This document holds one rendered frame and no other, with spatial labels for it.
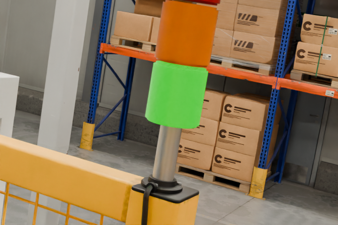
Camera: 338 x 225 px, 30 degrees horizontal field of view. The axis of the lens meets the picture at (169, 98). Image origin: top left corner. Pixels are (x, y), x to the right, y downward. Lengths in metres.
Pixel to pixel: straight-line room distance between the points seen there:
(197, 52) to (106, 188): 0.16
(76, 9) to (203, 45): 2.57
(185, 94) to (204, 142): 8.19
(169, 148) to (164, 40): 0.10
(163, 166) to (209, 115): 8.10
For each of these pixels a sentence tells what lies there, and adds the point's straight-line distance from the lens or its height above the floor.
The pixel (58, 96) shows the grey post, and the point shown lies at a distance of 3.14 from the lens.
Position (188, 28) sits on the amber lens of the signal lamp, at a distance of 0.54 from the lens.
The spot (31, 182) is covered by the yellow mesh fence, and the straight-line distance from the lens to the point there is 0.65.
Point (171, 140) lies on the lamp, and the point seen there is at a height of 2.15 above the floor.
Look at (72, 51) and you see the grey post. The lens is 3.12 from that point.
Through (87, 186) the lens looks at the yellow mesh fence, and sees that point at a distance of 0.61.
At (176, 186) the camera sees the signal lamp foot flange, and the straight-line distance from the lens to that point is 0.58.
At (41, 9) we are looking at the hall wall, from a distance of 11.68.
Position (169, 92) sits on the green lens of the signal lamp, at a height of 2.19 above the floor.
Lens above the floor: 2.26
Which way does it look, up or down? 8 degrees down
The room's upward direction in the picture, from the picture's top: 9 degrees clockwise
